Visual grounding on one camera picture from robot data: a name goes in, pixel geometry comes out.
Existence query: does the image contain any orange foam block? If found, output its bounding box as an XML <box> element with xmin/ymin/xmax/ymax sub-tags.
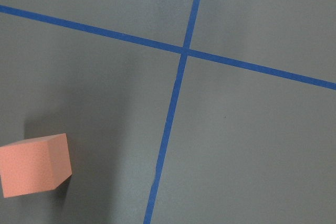
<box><xmin>1</xmin><ymin>133</ymin><xmax>72</xmax><ymax>198</ymax></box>

